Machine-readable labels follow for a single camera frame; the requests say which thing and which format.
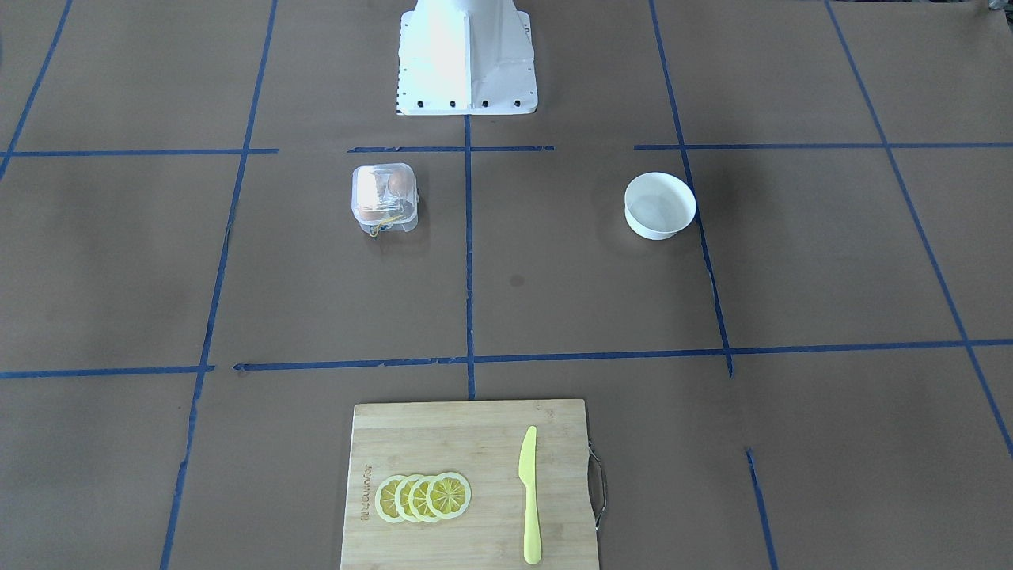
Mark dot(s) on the clear plastic egg box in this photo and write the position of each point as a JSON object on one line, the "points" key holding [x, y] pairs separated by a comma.
{"points": [[408, 207]]}

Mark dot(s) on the white ceramic bowl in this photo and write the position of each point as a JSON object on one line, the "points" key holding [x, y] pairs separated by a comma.
{"points": [[657, 205]]}

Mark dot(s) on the lemon slice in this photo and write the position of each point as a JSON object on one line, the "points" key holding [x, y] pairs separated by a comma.
{"points": [[387, 500], [448, 495], [417, 496], [403, 498]]}

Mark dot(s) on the wooden cutting board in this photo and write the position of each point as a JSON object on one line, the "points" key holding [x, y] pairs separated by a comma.
{"points": [[481, 440]]}

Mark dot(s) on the brown egg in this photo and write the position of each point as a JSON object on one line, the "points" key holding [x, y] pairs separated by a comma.
{"points": [[367, 188], [400, 184]]}

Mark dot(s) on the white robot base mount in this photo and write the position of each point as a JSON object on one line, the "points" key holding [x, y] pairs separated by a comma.
{"points": [[459, 58]]}

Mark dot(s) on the yellow plastic knife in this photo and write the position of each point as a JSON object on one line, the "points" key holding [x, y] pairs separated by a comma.
{"points": [[527, 474]]}

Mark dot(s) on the front lemon slice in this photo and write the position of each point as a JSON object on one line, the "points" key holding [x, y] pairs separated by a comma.
{"points": [[387, 500]]}

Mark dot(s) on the yellow rubber band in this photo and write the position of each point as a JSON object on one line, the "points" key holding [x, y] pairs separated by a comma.
{"points": [[384, 225]]}

